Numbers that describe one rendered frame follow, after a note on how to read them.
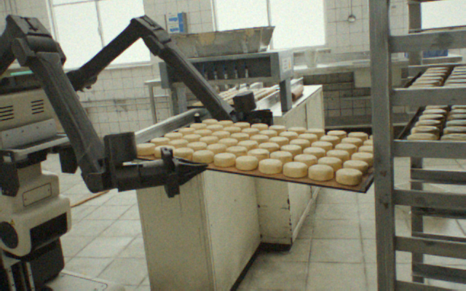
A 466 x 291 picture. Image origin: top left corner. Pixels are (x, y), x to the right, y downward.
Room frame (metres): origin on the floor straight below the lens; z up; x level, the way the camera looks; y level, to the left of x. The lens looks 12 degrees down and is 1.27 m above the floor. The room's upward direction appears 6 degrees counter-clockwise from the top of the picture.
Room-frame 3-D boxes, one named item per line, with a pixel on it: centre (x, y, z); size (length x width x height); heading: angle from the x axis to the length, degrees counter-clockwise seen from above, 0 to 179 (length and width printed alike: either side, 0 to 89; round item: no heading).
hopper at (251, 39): (2.68, -0.01, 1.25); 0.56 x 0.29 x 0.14; 69
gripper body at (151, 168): (0.96, 0.18, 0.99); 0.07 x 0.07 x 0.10; 15
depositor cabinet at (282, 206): (3.12, -0.18, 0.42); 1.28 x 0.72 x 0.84; 159
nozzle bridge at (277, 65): (2.68, -0.01, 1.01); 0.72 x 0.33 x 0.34; 69
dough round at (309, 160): (0.97, -0.16, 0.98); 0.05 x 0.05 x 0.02
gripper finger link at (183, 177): (0.98, 0.11, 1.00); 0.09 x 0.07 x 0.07; 105
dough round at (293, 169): (0.91, -0.12, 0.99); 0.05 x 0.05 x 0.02
